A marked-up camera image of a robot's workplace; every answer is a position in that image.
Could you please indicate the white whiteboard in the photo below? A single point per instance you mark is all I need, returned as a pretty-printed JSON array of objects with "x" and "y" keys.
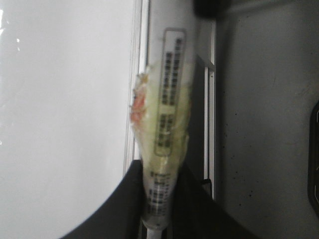
[{"x": 64, "y": 98}]

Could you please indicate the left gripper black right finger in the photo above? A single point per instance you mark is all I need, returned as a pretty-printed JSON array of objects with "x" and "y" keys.
[{"x": 195, "y": 215}]

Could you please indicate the black object at edge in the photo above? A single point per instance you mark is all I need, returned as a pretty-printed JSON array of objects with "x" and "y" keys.
[{"x": 313, "y": 163}]

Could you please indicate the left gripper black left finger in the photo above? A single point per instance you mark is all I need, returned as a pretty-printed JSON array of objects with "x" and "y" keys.
[{"x": 120, "y": 215}]

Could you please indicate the black whiteboard marker with tape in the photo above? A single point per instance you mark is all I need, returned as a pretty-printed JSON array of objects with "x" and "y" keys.
[{"x": 161, "y": 109}]

